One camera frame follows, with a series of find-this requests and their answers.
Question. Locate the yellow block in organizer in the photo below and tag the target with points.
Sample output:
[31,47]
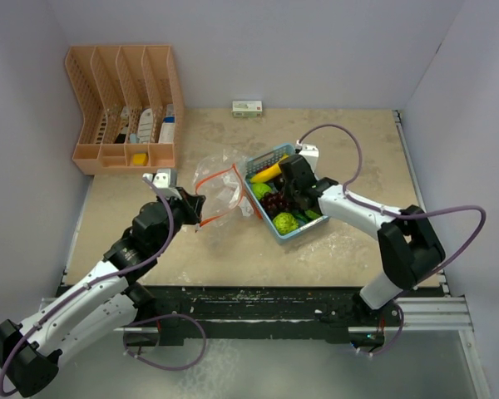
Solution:
[139,159]

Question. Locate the white tube in organizer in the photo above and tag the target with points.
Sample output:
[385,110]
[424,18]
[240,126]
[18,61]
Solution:
[145,127]

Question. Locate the clear orange-zip bag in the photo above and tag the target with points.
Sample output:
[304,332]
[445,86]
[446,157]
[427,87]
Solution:
[220,178]

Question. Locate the orange desk file organizer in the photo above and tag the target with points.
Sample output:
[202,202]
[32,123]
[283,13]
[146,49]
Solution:
[113,85]

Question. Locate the blue white box in organizer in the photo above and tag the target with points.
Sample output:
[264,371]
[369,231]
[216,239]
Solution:
[167,131]

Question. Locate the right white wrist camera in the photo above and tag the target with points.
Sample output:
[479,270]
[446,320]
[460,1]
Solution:
[309,152]

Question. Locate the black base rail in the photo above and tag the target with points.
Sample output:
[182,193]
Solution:
[172,314]

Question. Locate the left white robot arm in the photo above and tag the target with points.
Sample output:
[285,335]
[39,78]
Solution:
[31,350]

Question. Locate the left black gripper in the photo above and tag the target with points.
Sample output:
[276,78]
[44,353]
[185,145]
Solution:
[195,203]

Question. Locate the yellow banana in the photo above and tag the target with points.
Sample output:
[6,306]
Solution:
[268,173]

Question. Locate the small white green box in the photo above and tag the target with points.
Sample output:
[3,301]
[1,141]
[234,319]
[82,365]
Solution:
[247,109]

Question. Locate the red grape bunch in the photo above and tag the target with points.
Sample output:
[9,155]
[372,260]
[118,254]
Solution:
[274,203]

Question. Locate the light blue plastic basket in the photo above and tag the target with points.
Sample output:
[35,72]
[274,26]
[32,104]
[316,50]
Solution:
[308,220]

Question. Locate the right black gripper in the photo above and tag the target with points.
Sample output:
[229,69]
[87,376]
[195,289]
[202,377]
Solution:
[289,191]

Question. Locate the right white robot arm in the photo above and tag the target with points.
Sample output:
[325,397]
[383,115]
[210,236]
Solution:
[409,248]

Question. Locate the green bumpy fruit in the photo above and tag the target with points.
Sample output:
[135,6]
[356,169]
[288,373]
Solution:
[285,223]

